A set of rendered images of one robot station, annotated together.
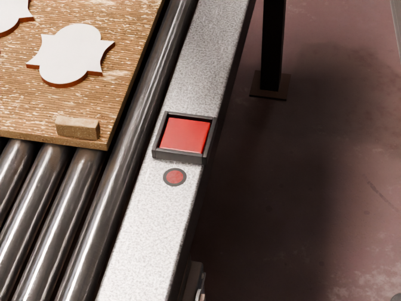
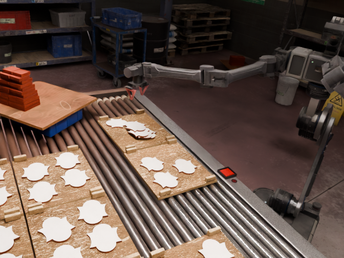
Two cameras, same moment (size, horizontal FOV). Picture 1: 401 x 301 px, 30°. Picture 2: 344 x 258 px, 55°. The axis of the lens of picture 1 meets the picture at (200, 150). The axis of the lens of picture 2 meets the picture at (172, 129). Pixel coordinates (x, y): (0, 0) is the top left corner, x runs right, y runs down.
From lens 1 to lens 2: 137 cm
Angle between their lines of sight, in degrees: 41
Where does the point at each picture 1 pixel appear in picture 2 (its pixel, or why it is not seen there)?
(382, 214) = not seen: hidden behind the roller
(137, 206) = (235, 189)
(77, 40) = (182, 163)
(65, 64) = (187, 168)
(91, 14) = (174, 157)
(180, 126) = (223, 171)
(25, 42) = (169, 168)
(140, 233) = (242, 192)
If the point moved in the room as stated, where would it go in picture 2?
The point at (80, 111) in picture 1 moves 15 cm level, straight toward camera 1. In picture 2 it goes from (203, 176) to (229, 188)
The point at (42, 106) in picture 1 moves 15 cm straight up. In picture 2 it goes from (194, 179) to (198, 154)
